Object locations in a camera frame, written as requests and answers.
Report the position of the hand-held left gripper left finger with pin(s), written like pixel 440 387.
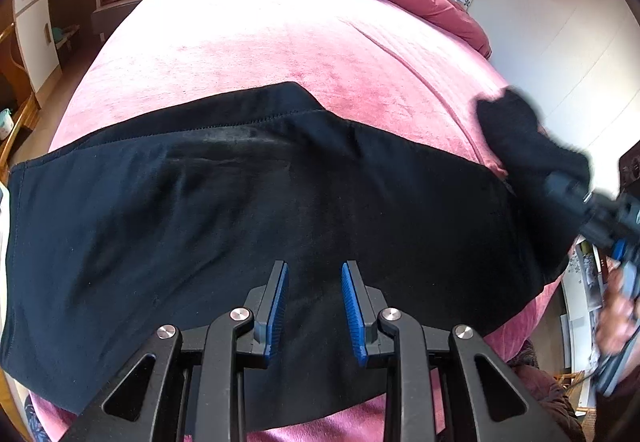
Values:
pixel 277 307

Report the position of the bed with pink sheet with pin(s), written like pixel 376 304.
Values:
pixel 275 46

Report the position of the black embroidered pants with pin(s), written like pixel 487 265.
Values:
pixel 200 222

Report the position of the white nightstand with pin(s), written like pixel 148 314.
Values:
pixel 107 19

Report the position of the person's right hand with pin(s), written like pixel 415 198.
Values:
pixel 620 322

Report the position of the stack of printed papers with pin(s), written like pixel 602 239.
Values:
pixel 582 282

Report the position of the teal cup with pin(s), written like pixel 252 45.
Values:
pixel 6 124

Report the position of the dark red cloth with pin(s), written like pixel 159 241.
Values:
pixel 545 397

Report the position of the low wooden side table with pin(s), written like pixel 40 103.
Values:
pixel 15 71

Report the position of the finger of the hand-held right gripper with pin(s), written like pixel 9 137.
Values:
pixel 570 194

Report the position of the wooden desk with white cabinet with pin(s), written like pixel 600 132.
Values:
pixel 35 36

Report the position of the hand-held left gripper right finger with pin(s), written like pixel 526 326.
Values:
pixel 350 312

